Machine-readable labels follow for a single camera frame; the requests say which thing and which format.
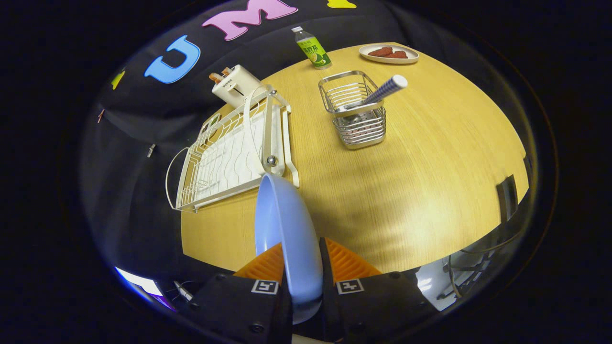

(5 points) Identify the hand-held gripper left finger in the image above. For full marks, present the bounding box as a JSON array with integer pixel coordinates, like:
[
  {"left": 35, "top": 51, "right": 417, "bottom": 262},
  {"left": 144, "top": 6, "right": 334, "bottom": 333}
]
[{"left": 189, "top": 242, "right": 293, "bottom": 344}]

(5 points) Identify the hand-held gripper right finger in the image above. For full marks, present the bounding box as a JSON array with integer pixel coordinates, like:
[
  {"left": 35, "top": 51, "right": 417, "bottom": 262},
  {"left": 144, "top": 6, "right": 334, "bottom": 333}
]
[{"left": 319, "top": 237, "right": 438, "bottom": 344}]

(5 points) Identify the blue plate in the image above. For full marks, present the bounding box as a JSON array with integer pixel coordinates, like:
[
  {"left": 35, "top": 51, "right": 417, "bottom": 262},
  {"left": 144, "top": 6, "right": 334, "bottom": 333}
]
[{"left": 255, "top": 172, "right": 324, "bottom": 325}]

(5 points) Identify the white wire dish rack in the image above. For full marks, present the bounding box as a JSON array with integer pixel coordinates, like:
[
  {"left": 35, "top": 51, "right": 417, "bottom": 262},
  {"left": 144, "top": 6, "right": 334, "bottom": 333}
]
[{"left": 165, "top": 85, "right": 300, "bottom": 213}]

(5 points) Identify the metal wire basket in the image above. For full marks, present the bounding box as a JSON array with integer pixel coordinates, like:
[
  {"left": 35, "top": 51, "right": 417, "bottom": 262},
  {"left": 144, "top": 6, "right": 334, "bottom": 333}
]
[{"left": 318, "top": 71, "right": 387, "bottom": 150}]

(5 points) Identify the spoon with checked handle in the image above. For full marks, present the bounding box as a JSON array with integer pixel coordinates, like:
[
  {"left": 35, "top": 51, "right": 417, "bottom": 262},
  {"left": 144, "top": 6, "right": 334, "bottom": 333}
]
[{"left": 344, "top": 75, "right": 408, "bottom": 111}]

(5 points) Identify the small white oval plate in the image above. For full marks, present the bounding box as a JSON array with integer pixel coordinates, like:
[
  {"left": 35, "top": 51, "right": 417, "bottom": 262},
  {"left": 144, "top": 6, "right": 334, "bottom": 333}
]
[{"left": 359, "top": 43, "right": 420, "bottom": 65}]

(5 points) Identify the lit monitor screen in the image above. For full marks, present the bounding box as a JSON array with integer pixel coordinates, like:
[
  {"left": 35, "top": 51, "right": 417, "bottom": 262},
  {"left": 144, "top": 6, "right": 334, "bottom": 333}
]
[{"left": 115, "top": 267, "right": 175, "bottom": 311}]

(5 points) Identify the white divided snack tray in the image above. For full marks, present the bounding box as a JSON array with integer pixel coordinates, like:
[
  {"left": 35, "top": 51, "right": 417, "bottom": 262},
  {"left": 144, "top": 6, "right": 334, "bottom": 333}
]
[{"left": 200, "top": 114, "right": 221, "bottom": 139}]

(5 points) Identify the white toaster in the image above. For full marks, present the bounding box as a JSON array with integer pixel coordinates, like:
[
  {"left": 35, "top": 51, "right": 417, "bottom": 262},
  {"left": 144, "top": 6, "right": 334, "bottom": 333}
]
[{"left": 212, "top": 64, "right": 262, "bottom": 108}]

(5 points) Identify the green tea bottle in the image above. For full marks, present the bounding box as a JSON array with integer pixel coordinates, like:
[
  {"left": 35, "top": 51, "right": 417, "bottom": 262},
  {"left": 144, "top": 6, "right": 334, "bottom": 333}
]
[{"left": 292, "top": 26, "right": 332, "bottom": 70}]

